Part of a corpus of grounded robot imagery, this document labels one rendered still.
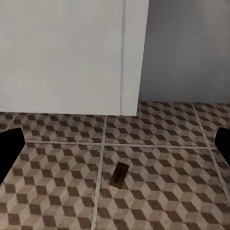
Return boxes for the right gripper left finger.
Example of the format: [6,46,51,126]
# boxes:
[0,127,25,185]

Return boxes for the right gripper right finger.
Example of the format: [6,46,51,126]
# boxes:
[215,127,230,166]

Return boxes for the mousetrap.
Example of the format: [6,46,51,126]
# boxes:
[109,162,129,189]

